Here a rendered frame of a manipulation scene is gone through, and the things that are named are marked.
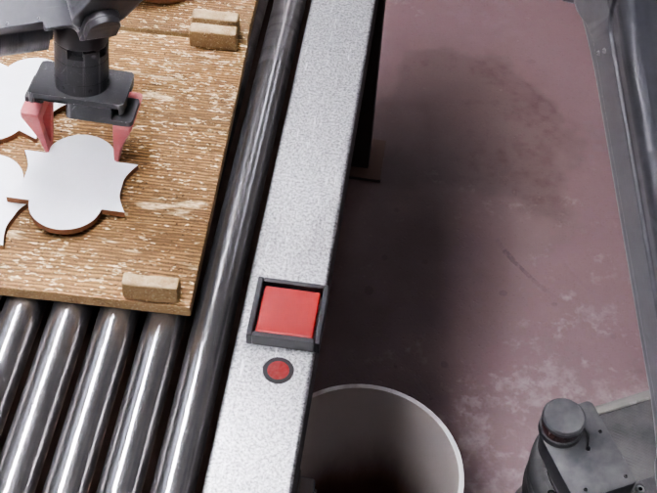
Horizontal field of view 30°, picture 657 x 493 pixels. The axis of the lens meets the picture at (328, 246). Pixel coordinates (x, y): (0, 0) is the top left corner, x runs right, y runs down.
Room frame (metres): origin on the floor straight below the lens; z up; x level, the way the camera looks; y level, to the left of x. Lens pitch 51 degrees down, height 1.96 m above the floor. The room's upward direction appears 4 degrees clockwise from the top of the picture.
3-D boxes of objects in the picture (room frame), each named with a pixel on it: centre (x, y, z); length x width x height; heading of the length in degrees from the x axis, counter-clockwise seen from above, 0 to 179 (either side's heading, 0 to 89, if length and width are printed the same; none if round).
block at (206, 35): (1.14, 0.16, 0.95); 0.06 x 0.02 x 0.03; 87
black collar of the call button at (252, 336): (0.75, 0.04, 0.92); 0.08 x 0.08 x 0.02; 85
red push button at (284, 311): (0.75, 0.04, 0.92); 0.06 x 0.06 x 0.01; 85
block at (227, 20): (1.17, 0.16, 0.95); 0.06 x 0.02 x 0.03; 86
